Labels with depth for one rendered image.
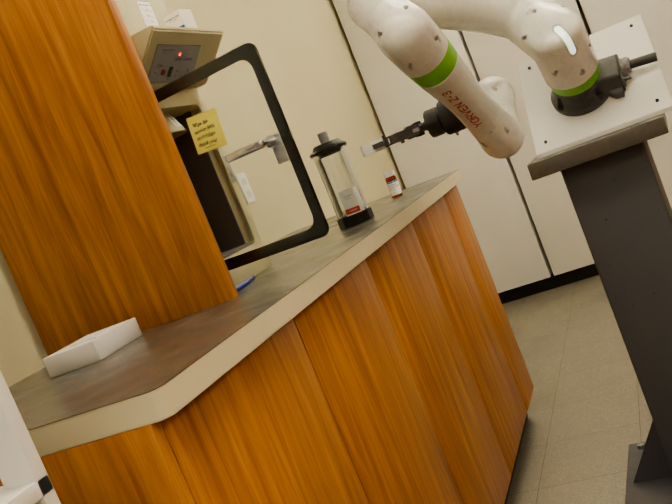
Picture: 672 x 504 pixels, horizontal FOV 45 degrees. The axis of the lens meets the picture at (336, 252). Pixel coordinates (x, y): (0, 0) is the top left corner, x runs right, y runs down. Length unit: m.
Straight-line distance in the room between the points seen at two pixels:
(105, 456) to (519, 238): 3.84
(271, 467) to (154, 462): 0.25
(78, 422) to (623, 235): 1.41
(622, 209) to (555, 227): 2.64
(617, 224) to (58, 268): 1.30
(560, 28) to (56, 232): 1.19
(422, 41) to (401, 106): 3.02
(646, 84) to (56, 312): 1.45
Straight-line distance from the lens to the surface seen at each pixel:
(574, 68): 2.00
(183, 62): 1.89
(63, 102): 1.77
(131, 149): 1.69
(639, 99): 2.08
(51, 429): 1.14
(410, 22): 1.73
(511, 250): 4.76
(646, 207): 2.08
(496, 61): 4.65
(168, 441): 1.07
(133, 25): 1.92
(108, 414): 1.08
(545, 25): 1.98
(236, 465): 1.18
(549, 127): 2.11
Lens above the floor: 1.11
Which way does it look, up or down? 6 degrees down
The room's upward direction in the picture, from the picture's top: 22 degrees counter-clockwise
